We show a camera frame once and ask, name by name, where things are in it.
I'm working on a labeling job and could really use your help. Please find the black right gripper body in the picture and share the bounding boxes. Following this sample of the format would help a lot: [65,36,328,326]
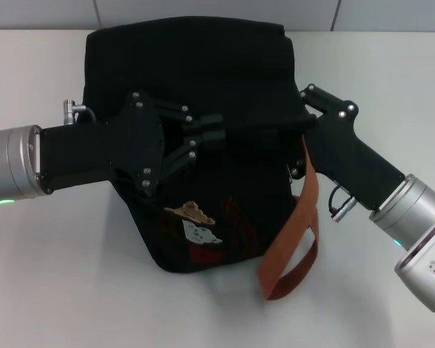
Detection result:
[303,100,407,212]

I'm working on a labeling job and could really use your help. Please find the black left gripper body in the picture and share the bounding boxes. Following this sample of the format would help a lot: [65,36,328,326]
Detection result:
[38,89,167,199]

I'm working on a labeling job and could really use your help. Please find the black food bag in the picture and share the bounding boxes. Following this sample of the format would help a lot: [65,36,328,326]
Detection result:
[82,16,320,302]

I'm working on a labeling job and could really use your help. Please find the right gripper cable with plug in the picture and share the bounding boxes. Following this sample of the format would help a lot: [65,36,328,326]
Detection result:
[328,184,356,221]

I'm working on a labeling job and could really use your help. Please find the gripper cable with plug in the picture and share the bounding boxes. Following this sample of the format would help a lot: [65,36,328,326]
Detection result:
[61,98,97,126]
[328,184,356,221]

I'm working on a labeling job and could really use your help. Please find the left gripper cable with plug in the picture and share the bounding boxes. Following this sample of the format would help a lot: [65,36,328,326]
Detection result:
[61,98,97,126]

